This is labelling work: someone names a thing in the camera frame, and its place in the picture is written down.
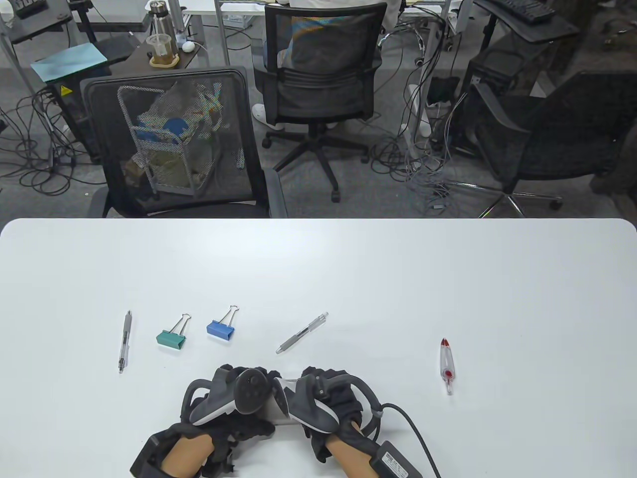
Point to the dark brown side desk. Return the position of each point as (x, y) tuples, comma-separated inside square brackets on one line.
[(139, 64)]

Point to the clear plastic cup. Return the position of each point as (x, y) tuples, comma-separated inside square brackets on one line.
[(160, 50)]

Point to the wooden coaster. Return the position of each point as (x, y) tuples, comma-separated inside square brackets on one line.
[(165, 62)]

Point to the beige pull-out pencil case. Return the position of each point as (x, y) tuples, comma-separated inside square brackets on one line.
[(273, 413)]

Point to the blue binder clip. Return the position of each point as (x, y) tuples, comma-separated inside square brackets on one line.
[(219, 328)]

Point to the teal folder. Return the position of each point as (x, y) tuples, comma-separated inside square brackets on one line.
[(69, 62)]

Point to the person's right hand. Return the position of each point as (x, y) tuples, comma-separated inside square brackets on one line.
[(343, 398)]

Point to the black cabinet yellow label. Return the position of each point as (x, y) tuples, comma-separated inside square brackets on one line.
[(69, 114)]

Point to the black mesh-back chair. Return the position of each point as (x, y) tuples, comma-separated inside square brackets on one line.
[(199, 211)]

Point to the white computer mouse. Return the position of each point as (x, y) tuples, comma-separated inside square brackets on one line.
[(188, 46)]

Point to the steel water bottle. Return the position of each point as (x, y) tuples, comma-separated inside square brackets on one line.
[(160, 22)]

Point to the black stand desk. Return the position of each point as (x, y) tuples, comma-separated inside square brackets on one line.
[(40, 22)]

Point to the black swivel office chair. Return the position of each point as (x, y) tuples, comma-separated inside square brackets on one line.
[(318, 94)]

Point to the black keyboard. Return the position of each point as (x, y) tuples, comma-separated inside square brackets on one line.
[(522, 9)]

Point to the slim grey retractable pen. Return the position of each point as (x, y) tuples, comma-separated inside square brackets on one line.
[(125, 341)]

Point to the person's left forearm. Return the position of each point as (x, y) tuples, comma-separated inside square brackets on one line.
[(186, 453)]

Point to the clear red correction pen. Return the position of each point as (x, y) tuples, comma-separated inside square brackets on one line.
[(446, 366)]

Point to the grey hand tracker controller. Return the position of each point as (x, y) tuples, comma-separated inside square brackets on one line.
[(308, 408), (251, 393)]

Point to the green binder clip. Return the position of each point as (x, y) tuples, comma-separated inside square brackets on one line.
[(170, 339)]

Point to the black chair chrome base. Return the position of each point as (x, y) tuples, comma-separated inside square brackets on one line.
[(562, 139)]

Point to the person's left hand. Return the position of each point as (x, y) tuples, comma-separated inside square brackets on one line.
[(234, 430)]

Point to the black flat tray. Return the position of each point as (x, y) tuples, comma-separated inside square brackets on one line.
[(117, 47)]

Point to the person's right forearm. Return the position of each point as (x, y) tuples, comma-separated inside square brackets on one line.
[(348, 455)]

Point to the clear grey-grip retractable pen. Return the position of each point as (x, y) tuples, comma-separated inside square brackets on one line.
[(301, 332)]

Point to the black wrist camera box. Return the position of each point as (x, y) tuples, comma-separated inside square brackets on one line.
[(147, 455), (395, 460)]

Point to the black keyboard desk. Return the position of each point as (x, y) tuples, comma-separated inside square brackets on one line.
[(547, 32)]

